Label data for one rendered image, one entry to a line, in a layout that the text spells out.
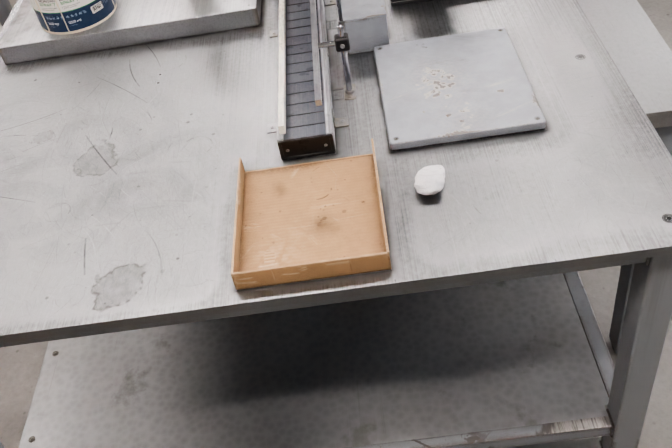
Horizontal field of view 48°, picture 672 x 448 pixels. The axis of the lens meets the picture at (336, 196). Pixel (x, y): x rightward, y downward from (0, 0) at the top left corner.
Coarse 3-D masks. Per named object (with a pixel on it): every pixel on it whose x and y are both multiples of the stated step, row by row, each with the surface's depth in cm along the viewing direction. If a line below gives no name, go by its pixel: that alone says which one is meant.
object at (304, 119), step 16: (288, 0) 185; (304, 0) 184; (288, 16) 179; (304, 16) 178; (288, 32) 174; (304, 32) 173; (288, 48) 169; (304, 48) 168; (288, 64) 164; (304, 64) 163; (320, 64) 162; (288, 80) 159; (304, 80) 158; (288, 96) 155; (304, 96) 154; (288, 112) 150; (304, 112) 150; (320, 112) 149; (288, 128) 146; (304, 128) 146; (320, 128) 145
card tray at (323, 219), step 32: (352, 160) 144; (256, 192) 141; (288, 192) 140; (320, 192) 138; (352, 192) 137; (256, 224) 134; (288, 224) 133; (320, 224) 132; (352, 224) 131; (384, 224) 125; (256, 256) 129; (288, 256) 128; (320, 256) 126; (352, 256) 120; (384, 256) 120
